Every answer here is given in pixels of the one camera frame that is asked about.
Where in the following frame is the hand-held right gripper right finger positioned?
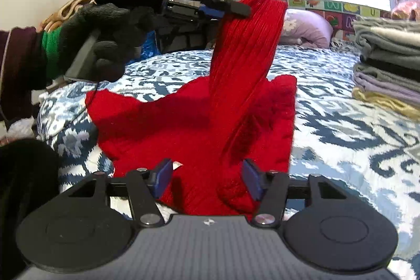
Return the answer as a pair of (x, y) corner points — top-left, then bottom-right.
(241, 159), (350, 230)

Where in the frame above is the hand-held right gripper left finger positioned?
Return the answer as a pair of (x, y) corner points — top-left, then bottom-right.
(66, 158), (173, 229)

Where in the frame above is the red knit sweater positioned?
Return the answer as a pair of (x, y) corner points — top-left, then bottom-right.
(85, 0), (298, 222)

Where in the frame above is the stack of grey folded clothes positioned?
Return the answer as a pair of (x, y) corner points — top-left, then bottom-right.
(352, 16), (420, 122)

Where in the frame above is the person's left hand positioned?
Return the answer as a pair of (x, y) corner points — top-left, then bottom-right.
(59, 2), (159, 84)

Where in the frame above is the bright blue cloth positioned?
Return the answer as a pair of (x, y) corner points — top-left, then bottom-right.
(139, 31), (162, 63)

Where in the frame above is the purple floral pillow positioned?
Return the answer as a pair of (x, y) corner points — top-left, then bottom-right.
(279, 8), (334, 50)

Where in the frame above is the tan woven item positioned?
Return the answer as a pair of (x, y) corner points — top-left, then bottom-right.
(39, 0), (96, 33)

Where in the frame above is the blue white patterned bedspread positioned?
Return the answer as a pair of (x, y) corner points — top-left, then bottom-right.
(36, 49), (420, 280)

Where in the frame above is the person's dark clothing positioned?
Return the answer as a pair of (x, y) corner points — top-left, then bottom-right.
(0, 138), (61, 280)

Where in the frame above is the white crumpled cloth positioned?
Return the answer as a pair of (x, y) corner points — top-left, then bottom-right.
(0, 118), (35, 145)

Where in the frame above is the pink floral quilt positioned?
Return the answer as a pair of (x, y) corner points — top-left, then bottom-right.
(390, 0), (420, 22)

